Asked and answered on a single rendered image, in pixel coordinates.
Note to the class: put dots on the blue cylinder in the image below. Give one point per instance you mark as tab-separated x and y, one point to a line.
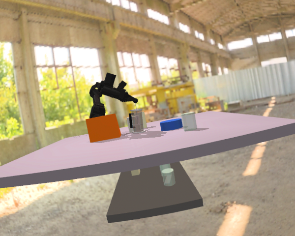
171	124

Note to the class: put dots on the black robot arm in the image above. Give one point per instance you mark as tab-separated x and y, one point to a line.
103	88

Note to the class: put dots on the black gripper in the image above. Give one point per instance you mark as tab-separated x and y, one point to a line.
121	95

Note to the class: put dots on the grey cylinder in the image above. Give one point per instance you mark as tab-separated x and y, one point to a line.
189	121
168	177
165	166

